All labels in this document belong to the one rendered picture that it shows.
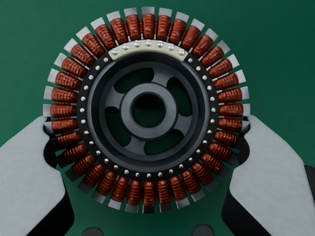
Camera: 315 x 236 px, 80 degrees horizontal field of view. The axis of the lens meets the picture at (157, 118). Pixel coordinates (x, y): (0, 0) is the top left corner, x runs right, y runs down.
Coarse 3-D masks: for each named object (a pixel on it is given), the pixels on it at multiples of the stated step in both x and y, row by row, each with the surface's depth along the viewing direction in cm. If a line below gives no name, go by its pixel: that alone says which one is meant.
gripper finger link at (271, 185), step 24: (264, 144) 9; (288, 144) 9; (240, 168) 7; (264, 168) 7; (288, 168) 8; (240, 192) 6; (264, 192) 6; (288, 192) 6; (240, 216) 6; (264, 216) 6; (288, 216) 6; (312, 216) 6
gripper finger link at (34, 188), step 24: (48, 120) 11; (24, 144) 9; (48, 144) 9; (0, 168) 7; (24, 168) 7; (48, 168) 7; (0, 192) 6; (24, 192) 6; (48, 192) 6; (0, 216) 6; (24, 216) 6; (48, 216) 6; (72, 216) 7
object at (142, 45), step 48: (96, 48) 10; (144, 48) 10; (192, 48) 10; (48, 96) 10; (96, 96) 11; (144, 96) 12; (192, 96) 12; (240, 96) 10; (96, 144) 10; (144, 144) 12; (192, 144) 11; (240, 144) 10; (96, 192) 10; (144, 192) 10; (192, 192) 10
